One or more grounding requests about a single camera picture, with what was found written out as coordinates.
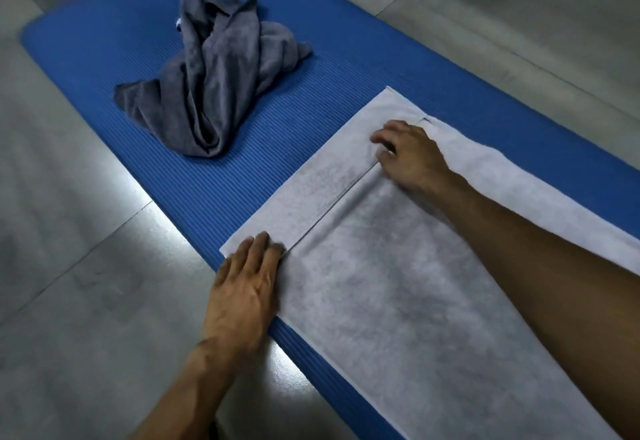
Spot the person's right hand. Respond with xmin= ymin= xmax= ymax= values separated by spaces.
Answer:
xmin=370 ymin=120 xmax=453 ymax=194

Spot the person's left hand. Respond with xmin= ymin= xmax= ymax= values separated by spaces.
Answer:
xmin=200 ymin=232 xmax=287 ymax=357

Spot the light grey towel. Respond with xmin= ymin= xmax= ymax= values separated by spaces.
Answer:
xmin=220 ymin=86 xmax=640 ymax=440

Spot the person's left forearm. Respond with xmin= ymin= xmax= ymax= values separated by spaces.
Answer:
xmin=127 ymin=337 xmax=251 ymax=440

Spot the person's right forearm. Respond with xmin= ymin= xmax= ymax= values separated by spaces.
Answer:
xmin=417 ymin=170 xmax=640 ymax=440

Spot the blue exercise mat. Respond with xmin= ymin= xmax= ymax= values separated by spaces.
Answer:
xmin=20 ymin=0 xmax=640 ymax=440

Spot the dark grey crumpled towel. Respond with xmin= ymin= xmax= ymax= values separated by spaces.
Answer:
xmin=113 ymin=0 xmax=313 ymax=158

